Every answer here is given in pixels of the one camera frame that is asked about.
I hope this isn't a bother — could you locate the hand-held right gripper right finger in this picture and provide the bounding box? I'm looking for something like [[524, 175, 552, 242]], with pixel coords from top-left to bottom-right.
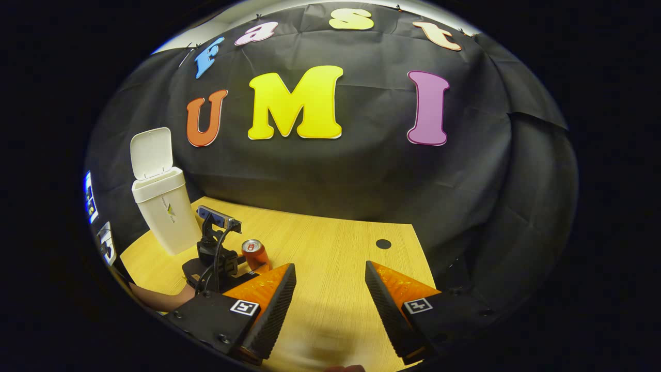
[[365, 260, 496, 365]]

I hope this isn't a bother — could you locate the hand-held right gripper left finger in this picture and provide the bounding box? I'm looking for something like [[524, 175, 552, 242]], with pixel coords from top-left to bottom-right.
[[165, 262, 297, 365]]

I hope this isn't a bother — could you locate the red pop can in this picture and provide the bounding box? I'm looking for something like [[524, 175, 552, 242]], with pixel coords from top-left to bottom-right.
[[241, 239, 273, 274]]

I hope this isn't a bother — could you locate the white desktop garbage bin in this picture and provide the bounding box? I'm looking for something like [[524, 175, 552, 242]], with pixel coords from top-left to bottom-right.
[[130, 127, 201, 256]]

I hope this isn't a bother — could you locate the wooden desktop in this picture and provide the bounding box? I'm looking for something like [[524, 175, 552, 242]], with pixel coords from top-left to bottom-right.
[[120, 196, 437, 372]]

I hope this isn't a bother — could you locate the white side desk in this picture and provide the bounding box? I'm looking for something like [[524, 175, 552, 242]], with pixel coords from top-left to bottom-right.
[[97, 221, 118, 267]]

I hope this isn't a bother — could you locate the computer monitor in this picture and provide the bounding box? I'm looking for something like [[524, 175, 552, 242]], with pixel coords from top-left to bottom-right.
[[83, 170, 100, 225]]

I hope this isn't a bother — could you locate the black backdrop cloth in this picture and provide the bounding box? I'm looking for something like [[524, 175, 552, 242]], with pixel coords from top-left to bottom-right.
[[85, 3, 579, 311]]

